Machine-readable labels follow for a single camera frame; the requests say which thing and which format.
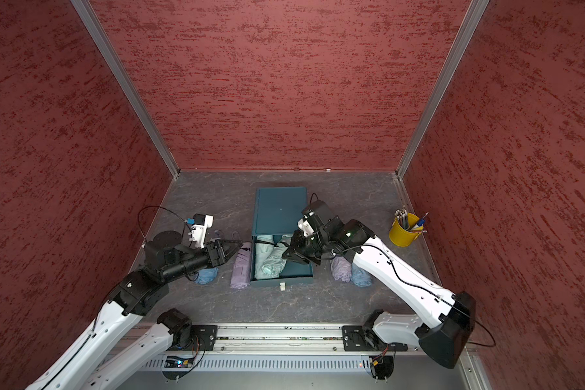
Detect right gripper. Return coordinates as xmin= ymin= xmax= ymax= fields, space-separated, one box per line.
xmin=283 ymin=227 xmax=332 ymax=264

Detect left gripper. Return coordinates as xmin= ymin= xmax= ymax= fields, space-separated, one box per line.
xmin=163 ymin=240 xmax=244 ymax=282

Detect green umbrella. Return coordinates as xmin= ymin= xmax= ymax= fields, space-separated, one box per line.
xmin=263 ymin=235 xmax=292 ymax=279
xmin=254 ymin=235 xmax=275 ymax=280

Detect purple umbrella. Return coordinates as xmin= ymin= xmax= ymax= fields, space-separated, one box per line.
xmin=331 ymin=256 xmax=353 ymax=283
xmin=230 ymin=242 xmax=252 ymax=289

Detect teal drawer cabinet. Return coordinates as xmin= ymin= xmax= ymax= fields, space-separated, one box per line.
xmin=250 ymin=187 xmax=314 ymax=288

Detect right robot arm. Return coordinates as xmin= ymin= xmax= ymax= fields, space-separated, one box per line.
xmin=283 ymin=201 xmax=476 ymax=369

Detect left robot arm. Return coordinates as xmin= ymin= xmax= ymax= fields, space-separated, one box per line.
xmin=29 ymin=231 xmax=243 ymax=389

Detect left blue umbrella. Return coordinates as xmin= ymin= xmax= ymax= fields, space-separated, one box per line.
xmin=195 ymin=268 xmax=219 ymax=285

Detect blue umbrella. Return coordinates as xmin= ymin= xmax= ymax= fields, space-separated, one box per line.
xmin=350 ymin=263 xmax=373 ymax=288
xmin=195 ymin=268 xmax=219 ymax=285

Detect right blue umbrella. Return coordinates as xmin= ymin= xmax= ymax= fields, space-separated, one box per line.
xmin=350 ymin=263 xmax=373 ymax=288

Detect yellow pen cup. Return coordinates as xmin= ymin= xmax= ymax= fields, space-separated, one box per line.
xmin=388 ymin=219 xmax=424 ymax=247

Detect pens in cup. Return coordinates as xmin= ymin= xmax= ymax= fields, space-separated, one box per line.
xmin=395 ymin=208 xmax=427 ymax=232

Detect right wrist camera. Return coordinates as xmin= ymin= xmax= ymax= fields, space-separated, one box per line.
xmin=297 ymin=216 xmax=317 ymax=237

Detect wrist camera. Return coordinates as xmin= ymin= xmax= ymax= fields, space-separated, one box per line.
xmin=185 ymin=214 xmax=214 ymax=249
xmin=297 ymin=216 xmax=317 ymax=237

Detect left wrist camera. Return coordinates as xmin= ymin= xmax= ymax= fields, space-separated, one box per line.
xmin=185 ymin=214 xmax=214 ymax=249

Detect aluminium rail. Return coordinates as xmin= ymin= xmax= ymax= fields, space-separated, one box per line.
xmin=121 ymin=322 xmax=469 ymax=356

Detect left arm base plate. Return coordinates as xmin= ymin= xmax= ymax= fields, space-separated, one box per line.
xmin=172 ymin=325 xmax=219 ymax=352

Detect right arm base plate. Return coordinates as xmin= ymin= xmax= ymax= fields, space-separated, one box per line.
xmin=341 ymin=325 xmax=408 ymax=352

